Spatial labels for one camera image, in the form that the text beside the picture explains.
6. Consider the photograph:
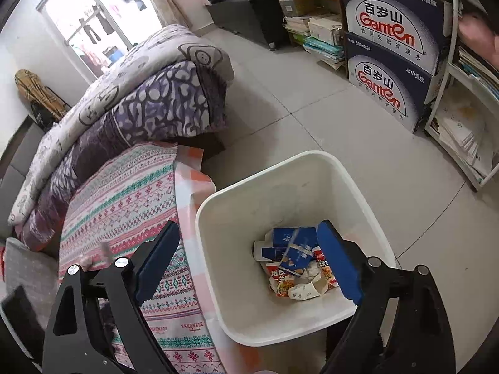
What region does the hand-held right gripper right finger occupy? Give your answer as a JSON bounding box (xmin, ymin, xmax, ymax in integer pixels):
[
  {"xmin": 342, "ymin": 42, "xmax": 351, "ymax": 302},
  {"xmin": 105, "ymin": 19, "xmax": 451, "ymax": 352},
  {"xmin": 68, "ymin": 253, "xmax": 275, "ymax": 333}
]
[{"xmin": 317, "ymin": 220, "xmax": 457, "ymax": 374}]

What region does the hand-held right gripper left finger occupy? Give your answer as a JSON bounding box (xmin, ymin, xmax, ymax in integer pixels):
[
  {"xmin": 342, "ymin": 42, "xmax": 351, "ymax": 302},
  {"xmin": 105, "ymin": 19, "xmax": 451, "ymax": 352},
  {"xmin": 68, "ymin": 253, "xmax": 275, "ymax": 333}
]
[{"xmin": 42, "ymin": 220, "xmax": 182, "ymax": 374}]

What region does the blue cardboard carton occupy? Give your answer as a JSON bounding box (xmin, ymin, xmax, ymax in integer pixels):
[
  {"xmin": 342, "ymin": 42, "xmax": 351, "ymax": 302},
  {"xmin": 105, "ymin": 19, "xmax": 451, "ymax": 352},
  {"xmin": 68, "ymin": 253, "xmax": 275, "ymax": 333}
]
[{"xmin": 253, "ymin": 227, "xmax": 321, "ymax": 277}]

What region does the red noodle wrapper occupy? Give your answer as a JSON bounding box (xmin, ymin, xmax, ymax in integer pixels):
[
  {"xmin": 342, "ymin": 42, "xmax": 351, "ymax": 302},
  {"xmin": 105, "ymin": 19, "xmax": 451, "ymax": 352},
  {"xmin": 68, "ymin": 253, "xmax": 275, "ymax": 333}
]
[{"xmin": 266, "ymin": 247, "xmax": 340, "ymax": 297}]

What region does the white plastic waste bin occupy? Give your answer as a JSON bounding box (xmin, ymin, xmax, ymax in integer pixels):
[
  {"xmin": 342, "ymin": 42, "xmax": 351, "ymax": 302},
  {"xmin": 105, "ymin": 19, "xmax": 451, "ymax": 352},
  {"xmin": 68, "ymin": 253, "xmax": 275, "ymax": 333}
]
[{"xmin": 195, "ymin": 150, "xmax": 398, "ymax": 347}]

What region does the striped patterned blanket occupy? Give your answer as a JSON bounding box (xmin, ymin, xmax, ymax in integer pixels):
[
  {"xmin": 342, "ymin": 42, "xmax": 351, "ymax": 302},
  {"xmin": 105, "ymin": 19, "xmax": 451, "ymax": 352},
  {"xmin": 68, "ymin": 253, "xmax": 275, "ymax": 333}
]
[{"xmin": 58, "ymin": 142, "xmax": 227, "ymax": 374}]

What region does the pink checked sheet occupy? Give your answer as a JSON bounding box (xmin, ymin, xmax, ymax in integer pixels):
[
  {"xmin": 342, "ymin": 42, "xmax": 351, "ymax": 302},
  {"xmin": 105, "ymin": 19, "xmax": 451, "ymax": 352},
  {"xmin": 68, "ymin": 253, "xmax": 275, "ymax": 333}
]
[{"xmin": 173, "ymin": 144, "xmax": 258, "ymax": 374}]

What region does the grey dotted cushion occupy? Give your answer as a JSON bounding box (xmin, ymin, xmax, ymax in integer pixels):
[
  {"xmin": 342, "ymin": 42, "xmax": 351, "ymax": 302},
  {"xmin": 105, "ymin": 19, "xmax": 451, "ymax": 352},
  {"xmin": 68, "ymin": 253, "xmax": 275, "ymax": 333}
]
[{"xmin": 4, "ymin": 237, "xmax": 59, "ymax": 308}]

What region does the purple patterned quilt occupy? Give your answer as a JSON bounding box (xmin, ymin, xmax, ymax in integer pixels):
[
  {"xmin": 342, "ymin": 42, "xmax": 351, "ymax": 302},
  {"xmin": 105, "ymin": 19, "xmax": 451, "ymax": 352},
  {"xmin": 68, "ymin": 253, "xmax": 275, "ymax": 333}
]
[{"xmin": 17, "ymin": 60, "xmax": 229, "ymax": 250}]

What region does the grey bed headboard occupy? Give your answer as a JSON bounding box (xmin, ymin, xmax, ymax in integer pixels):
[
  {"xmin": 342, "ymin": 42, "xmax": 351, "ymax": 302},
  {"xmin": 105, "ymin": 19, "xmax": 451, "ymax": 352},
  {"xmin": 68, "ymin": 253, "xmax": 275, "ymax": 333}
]
[{"xmin": 0, "ymin": 119, "xmax": 45, "ymax": 234}]

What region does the blue white water carton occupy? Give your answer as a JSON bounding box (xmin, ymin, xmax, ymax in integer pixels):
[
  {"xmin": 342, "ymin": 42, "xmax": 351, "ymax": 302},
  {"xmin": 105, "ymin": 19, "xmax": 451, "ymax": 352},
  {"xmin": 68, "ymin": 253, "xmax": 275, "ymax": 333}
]
[
  {"xmin": 339, "ymin": 0, "xmax": 453, "ymax": 76},
  {"xmin": 345, "ymin": 31, "xmax": 443, "ymax": 133}
]

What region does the stack of white papers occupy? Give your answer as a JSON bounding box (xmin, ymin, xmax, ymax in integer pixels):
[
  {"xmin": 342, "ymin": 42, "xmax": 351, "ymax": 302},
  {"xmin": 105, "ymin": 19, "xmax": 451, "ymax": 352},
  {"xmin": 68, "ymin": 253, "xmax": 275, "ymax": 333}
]
[{"xmin": 429, "ymin": 89, "xmax": 494, "ymax": 180}]

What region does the white printed quilt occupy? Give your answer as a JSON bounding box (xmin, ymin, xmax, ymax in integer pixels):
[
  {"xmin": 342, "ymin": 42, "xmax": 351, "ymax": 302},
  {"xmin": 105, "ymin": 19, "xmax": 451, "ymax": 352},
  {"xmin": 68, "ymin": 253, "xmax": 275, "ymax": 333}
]
[{"xmin": 8, "ymin": 23, "xmax": 235, "ymax": 227}]

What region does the tan plaid cloth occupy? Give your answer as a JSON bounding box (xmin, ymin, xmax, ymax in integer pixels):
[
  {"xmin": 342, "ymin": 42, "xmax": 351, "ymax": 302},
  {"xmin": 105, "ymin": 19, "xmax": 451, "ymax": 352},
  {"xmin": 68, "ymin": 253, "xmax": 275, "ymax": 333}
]
[{"xmin": 15, "ymin": 69, "xmax": 73, "ymax": 125}]

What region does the stack of flat books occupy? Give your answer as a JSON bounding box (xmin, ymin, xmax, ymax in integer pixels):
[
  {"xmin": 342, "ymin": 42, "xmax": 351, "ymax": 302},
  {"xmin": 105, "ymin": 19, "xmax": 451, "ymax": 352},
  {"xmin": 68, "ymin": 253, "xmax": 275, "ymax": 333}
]
[{"xmin": 283, "ymin": 13, "xmax": 347, "ymax": 71}]

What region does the white shelf rack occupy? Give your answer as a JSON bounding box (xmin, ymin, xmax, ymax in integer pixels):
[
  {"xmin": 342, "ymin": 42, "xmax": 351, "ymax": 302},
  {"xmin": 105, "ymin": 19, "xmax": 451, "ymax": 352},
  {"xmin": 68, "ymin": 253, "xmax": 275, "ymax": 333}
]
[{"xmin": 425, "ymin": 0, "xmax": 499, "ymax": 191}]

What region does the white paper box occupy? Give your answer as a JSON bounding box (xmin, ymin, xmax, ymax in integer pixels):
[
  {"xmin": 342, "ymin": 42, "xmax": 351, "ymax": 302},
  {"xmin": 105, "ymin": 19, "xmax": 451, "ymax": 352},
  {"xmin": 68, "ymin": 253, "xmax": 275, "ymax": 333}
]
[{"xmin": 308, "ymin": 16, "xmax": 344, "ymax": 45}]

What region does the wooden bookshelf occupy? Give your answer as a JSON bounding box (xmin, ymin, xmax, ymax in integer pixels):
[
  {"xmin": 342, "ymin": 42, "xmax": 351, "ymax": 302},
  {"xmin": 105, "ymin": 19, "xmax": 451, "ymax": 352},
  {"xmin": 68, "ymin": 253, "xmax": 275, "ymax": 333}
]
[{"xmin": 267, "ymin": 0, "xmax": 349, "ymax": 71}]

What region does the grey small box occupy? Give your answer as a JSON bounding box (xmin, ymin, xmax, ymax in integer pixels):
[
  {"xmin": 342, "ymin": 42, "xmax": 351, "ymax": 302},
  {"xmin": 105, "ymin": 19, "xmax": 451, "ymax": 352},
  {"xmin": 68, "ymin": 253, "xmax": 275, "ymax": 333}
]
[{"xmin": 279, "ymin": 0, "xmax": 308, "ymax": 18}]

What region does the black storage ottoman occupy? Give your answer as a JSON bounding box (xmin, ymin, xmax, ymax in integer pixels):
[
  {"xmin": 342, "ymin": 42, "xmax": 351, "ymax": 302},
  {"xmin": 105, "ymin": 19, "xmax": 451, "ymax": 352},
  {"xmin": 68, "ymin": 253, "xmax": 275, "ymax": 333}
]
[{"xmin": 205, "ymin": 0, "xmax": 289, "ymax": 49}]

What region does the pink cloth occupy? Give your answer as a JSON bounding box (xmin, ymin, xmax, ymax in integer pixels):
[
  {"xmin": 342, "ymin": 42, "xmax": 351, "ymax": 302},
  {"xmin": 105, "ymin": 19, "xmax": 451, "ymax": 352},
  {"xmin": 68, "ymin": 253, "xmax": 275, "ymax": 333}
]
[{"xmin": 458, "ymin": 12, "xmax": 499, "ymax": 59}]

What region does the glass balcony door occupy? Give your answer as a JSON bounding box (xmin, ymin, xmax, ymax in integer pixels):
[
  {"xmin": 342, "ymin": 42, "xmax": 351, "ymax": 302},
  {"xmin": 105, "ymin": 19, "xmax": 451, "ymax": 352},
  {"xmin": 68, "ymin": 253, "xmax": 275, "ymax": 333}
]
[{"xmin": 37, "ymin": 0, "xmax": 162, "ymax": 82}]

